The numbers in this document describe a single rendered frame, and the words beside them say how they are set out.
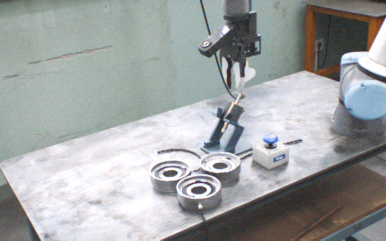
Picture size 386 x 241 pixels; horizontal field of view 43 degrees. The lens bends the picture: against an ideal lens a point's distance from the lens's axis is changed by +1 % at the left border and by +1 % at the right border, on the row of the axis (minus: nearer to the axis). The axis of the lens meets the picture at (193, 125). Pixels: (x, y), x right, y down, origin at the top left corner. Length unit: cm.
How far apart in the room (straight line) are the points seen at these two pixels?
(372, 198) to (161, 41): 168
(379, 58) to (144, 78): 186
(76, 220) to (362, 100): 75
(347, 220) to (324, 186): 20
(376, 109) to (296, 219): 44
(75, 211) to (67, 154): 31
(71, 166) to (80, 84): 140
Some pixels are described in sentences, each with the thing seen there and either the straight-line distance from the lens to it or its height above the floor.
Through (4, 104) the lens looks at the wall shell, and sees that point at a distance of 270.
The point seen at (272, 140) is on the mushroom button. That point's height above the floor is 87.
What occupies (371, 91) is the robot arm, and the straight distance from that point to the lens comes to 130.
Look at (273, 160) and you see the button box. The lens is 130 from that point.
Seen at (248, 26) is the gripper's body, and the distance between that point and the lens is 132.
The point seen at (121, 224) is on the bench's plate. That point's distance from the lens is 115.
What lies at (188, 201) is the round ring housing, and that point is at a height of 83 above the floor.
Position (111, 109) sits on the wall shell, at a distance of 290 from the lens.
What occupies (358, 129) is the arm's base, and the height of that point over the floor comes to 82.
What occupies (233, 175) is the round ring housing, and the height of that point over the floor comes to 82.
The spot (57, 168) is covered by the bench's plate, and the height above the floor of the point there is 80.
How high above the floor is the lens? 146
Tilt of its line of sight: 25 degrees down
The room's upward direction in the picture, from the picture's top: 4 degrees counter-clockwise
